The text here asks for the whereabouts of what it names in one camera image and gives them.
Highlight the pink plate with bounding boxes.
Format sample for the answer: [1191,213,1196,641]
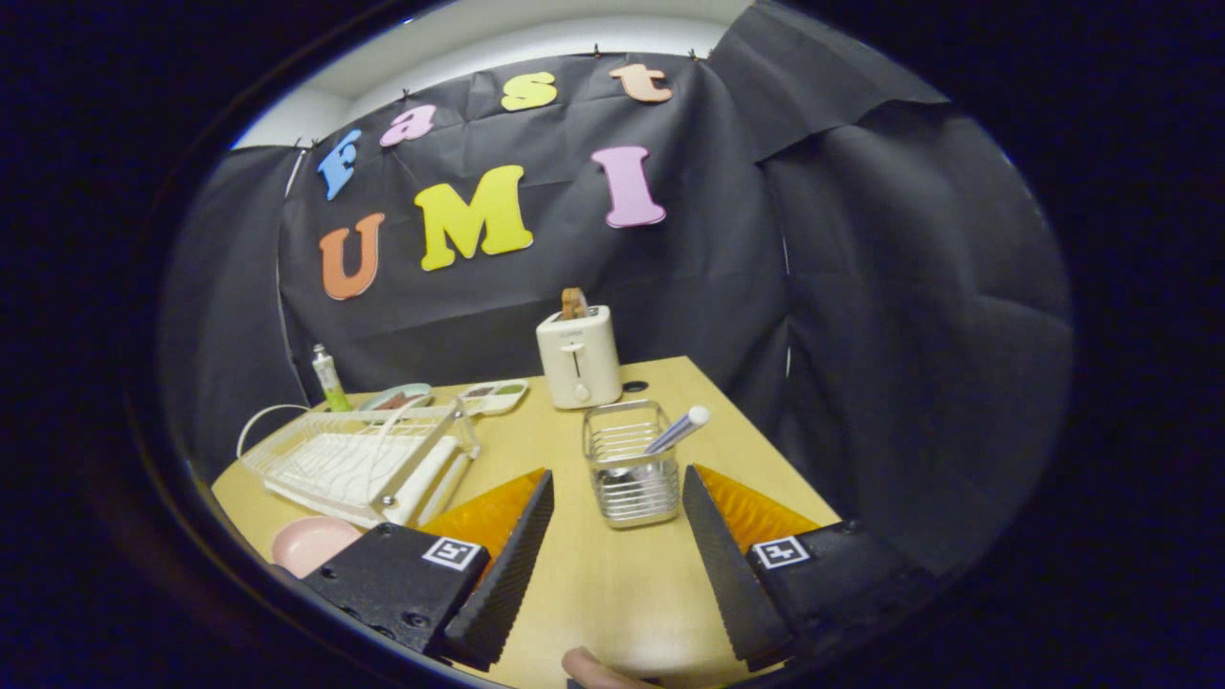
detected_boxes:
[271,517,365,579]

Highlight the white toaster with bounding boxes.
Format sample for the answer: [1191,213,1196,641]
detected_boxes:
[536,304,623,411]

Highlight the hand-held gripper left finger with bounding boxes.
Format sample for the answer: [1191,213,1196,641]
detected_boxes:
[300,467,556,673]

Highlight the metal wire basket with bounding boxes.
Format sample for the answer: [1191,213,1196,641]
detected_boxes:
[582,399,682,529]

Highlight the white-handled spoon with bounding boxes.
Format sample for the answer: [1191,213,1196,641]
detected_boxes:
[643,405,712,456]

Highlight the white divided palette dish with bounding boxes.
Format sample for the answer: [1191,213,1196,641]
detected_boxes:
[457,379,529,416]

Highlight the white dish rack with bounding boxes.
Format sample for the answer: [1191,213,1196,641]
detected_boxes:
[236,400,482,530]

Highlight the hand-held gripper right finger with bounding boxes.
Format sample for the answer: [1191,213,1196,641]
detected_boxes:
[682,463,936,673]

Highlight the small tube bottle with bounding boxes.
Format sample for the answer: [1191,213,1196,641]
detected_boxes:
[311,344,353,413]

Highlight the black backdrop cloth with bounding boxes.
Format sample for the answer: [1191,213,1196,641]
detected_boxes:
[158,0,1075,585]

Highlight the round green toy plate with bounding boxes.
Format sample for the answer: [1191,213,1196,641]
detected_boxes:
[360,383,434,412]

